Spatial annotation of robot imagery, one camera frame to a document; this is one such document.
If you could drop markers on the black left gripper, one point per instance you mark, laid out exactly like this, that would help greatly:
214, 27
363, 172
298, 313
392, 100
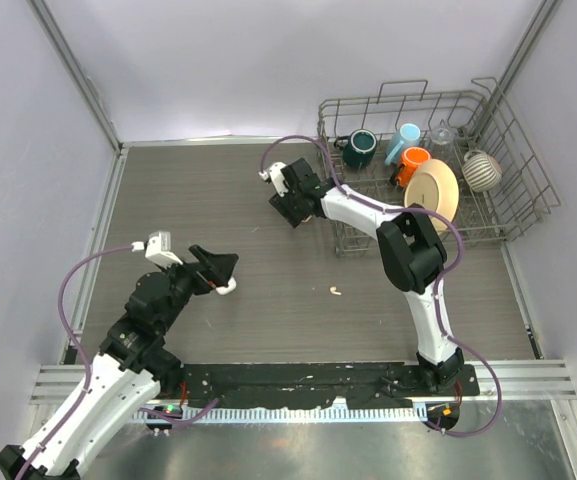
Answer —
210, 269

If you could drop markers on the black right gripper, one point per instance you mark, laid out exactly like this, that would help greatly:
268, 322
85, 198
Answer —
283, 205

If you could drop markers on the white charging case gold trim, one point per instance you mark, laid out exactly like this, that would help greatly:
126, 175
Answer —
228, 288

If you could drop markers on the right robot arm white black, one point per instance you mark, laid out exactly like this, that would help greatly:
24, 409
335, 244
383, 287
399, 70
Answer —
412, 254

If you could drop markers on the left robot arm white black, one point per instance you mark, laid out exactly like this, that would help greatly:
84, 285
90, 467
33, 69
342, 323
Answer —
130, 368

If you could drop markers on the dark green mug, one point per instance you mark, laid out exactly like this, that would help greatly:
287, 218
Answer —
357, 149

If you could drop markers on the orange mug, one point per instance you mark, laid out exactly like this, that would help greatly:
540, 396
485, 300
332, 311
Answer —
411, 159

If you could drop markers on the light blue mug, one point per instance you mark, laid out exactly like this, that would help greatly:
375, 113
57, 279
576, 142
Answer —
408, 135

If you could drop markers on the beige plate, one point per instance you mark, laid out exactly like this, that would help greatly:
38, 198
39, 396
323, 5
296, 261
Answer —
434, 187

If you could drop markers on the clear glass cup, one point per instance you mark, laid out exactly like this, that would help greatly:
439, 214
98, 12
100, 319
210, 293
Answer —
440, 142

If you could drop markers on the grey striped mug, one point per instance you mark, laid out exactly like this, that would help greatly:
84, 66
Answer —
481, 171

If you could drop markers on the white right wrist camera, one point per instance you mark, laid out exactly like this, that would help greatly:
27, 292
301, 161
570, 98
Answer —
274, 176

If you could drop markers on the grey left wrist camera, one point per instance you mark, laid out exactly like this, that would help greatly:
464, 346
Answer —
158, 250

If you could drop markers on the grey wire dish rack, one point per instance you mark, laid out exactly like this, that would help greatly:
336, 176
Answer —
462, 153

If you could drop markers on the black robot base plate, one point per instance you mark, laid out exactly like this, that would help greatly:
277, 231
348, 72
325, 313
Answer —
306, 386

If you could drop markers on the white cable duct strip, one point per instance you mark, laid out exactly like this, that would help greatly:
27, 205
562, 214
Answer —
337, 413

